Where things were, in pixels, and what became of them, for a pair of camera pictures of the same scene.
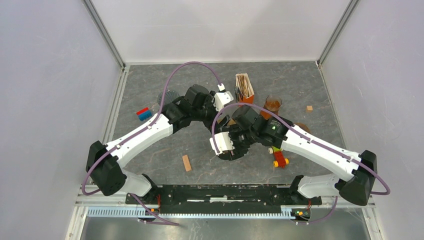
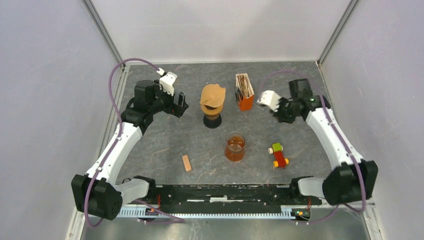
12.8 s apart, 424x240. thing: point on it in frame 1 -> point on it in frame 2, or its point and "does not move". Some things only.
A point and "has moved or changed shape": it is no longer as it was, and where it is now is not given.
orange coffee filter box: x=243 y=88 does not move
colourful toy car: x=281 y=161 does not move
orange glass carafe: x=272 y=104 has moved or changed shape
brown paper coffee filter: x=231 y=122 has moved or changed shape
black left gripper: x=209 y=101 -> x=179 y=108
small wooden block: x=186 y=163 does not move
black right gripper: x=238 y=151 -> x=278 y=114
